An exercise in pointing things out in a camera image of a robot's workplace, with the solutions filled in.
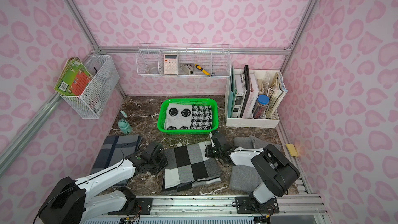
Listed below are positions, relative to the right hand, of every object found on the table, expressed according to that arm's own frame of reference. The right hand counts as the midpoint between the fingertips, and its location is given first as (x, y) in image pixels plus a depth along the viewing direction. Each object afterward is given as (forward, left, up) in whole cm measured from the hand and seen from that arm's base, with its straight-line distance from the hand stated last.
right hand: (204, 149), depth 91 cm
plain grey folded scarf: (-16, -21, +2) cm, 27 cm away
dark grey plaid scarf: (-3, +53, +2) cm, 53 cm away
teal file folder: (+19, -14, +27) cm, 36 cm away
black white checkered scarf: (-10, +9, +1) cm, 14 cm away
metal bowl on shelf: (+37, +31, +29) cm, 56 cm away
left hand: (-7, +19, +2) cm, 20 cm away
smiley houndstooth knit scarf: (+21, +17, +4) cm, 27 cm away
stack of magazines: (+25, -40, +22) cm, 52 cm away
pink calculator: (+42, +21, +30) cm, 56 cm away
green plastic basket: (+31, -4, +7) cm, 32 cm away
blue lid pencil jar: (+21, -33, +13) cm, 41 cm away
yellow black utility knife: (+41, +1, +25) cm, 48 cm away
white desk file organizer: (+21, -26, +21) cm, 40 cm away
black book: (+30, -24, +27) cm, 47 cm away
